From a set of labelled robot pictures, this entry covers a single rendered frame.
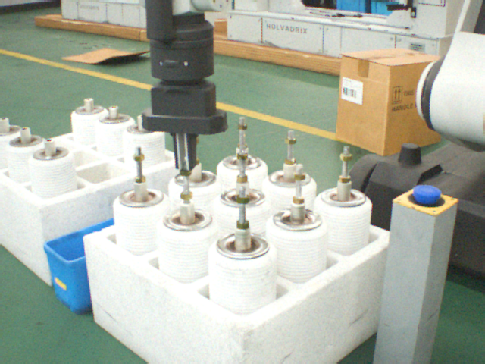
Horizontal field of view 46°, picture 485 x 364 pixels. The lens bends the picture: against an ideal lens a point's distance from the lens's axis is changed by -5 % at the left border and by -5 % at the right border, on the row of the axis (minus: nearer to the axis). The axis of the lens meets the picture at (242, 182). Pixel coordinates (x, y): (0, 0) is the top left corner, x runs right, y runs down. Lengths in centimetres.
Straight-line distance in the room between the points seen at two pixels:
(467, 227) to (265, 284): 51
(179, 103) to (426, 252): 40
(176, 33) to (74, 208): 55
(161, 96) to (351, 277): 40
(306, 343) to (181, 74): 43
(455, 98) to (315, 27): 232
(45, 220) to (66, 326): 21
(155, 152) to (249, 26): 237
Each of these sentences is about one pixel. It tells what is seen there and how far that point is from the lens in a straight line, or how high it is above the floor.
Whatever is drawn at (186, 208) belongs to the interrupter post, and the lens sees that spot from 90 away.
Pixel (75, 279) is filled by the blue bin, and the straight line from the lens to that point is 113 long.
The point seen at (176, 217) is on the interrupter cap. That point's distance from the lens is 93.
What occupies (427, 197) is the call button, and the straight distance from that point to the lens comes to 84.
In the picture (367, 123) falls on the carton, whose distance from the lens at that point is 201.
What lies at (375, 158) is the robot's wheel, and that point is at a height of 20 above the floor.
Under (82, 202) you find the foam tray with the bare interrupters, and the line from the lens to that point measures 124.
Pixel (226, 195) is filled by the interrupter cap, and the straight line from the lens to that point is 100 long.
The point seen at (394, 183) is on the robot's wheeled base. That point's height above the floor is 18.
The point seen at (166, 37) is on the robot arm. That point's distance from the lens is 78.
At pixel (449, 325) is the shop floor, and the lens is 116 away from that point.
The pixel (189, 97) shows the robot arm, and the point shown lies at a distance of 82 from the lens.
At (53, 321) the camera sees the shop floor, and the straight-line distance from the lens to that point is 117.
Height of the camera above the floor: 65
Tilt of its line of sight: 22 degrees down
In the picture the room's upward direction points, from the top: straight up
